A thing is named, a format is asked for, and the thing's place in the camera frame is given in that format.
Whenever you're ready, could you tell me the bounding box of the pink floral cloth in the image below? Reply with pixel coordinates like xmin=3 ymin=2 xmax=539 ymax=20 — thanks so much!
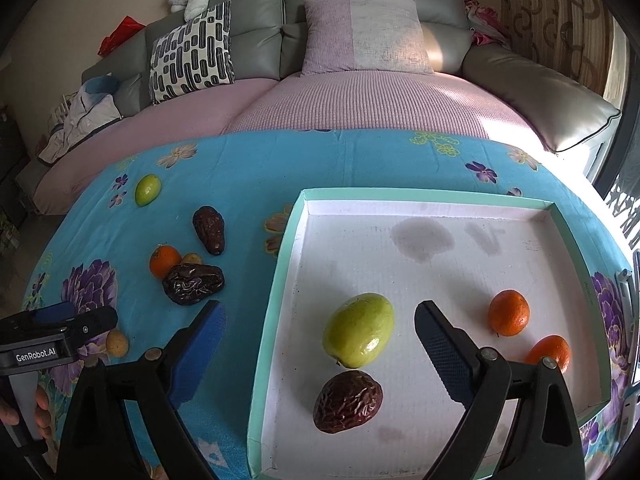
xmin=464 ymin=0 xmax=511 ymax=50

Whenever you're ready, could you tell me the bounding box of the small brown longan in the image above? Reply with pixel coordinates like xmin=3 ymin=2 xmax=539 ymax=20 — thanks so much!
xmin=181 ymin=252 xmax=204 ymax=264

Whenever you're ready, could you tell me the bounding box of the white blue clothing pile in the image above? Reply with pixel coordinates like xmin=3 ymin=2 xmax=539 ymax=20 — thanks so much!
xmin=38 ymin=74 xmax=124 ymax=166

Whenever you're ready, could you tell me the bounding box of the orange mandarin on cloth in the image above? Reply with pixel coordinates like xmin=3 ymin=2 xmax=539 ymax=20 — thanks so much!
xmin=149 ymin=245 xmax=182 ymax=280

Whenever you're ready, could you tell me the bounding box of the small green fruit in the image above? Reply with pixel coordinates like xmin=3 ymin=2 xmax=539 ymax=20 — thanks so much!
xmin=134 ymin=174 xmax=162 ymax=207

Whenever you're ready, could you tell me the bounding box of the black white patterned cushion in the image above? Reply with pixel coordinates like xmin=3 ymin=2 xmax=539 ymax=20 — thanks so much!
xmin=149 ymin=0 xmax=235 ymax=105

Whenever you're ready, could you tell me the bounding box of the brown longan fruit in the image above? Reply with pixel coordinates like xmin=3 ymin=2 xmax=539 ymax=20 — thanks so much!
xmin=105 ymin=330 xmax=129 ymax=359

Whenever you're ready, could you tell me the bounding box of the elongated dark red date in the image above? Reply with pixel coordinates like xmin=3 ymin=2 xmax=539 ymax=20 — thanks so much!
xmin=192 ymin=206 xmax=224 ymax=256

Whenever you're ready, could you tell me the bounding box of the pink square cushion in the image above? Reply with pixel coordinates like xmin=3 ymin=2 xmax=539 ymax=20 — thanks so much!
xmin=302 ymin=0 xmax=433 ymax=76

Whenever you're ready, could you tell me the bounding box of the orange mandarin near rim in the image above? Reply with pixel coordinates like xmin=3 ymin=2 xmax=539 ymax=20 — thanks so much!
xmin=524 ymin=335 xmax=572 ymax=373

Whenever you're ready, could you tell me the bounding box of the large green fruit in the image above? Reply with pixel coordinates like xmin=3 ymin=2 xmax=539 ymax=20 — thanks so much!
xmin=322 ymin=292 xmax=395 ymax=370

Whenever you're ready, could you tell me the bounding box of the blue floral tablecloth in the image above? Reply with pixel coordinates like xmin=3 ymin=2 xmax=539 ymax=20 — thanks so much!
xmin=23 ymin=130 xmax=628 ymax=479

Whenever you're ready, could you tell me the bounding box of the wrinkled dark red date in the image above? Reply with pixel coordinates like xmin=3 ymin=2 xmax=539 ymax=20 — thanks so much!
xmin=162 ymin=263 xmax=224 ymax=306

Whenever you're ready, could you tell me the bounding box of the red bag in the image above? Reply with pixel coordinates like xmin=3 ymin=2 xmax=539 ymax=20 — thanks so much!
xmin=98 ymin=15 xmax=145 ymax=58

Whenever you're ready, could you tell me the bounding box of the brown patterned curtain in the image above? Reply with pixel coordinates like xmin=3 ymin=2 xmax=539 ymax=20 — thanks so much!
xmin=500 ymin=0 xmax=613 ymax=94

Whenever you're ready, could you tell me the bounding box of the pink sofa cover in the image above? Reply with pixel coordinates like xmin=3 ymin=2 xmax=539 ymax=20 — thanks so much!
xmin=32 ymin=70 xmax=544 ymax=216

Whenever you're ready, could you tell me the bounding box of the orange mandarin in tray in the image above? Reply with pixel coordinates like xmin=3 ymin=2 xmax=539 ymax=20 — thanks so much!
xmin=487 ymin=289 xmax=530 ymax=337

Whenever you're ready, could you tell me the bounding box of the white tray teal rim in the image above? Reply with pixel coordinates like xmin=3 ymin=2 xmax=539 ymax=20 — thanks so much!
xmin=247 ymin=188 xmax=611 ymax=479

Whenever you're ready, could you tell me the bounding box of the dark red date in tray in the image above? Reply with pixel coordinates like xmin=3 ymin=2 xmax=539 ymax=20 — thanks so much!
xmin=312 ymin=370 xmax=384 ymax=434

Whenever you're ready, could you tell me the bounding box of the person's left hand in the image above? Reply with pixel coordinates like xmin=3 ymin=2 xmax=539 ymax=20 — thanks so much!
xmin=0 ymin=383 xmax=53 ymax=441

